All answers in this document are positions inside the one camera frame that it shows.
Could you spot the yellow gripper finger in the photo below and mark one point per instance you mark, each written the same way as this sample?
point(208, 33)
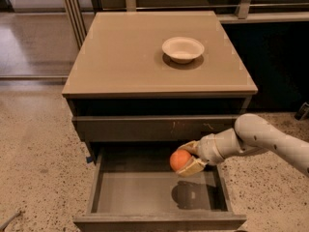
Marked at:
point(191, 147)
point(192, 167)

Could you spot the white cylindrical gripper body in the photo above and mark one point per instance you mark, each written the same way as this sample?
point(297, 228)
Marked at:
point(209, 151)

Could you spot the orange fruit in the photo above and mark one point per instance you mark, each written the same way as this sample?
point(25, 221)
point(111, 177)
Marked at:
point(179, 159)

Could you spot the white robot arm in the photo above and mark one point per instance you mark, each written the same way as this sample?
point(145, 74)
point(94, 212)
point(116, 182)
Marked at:
point(250, 135)

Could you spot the grey drawer cabinet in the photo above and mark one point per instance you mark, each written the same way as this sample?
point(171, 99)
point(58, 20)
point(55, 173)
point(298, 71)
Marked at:
point(121, 70)

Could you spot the white paper bowl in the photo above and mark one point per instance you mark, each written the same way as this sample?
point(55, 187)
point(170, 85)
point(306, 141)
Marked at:
point(182, 50)

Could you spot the dark object on floor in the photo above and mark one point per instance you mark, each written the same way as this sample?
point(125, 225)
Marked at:
point(303, 112)

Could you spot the blue tape piece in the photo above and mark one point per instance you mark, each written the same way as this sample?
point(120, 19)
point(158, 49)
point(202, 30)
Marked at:
point(89, 159)

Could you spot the grey rod on floor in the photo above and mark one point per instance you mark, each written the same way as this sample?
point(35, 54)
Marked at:
point(9, 220)

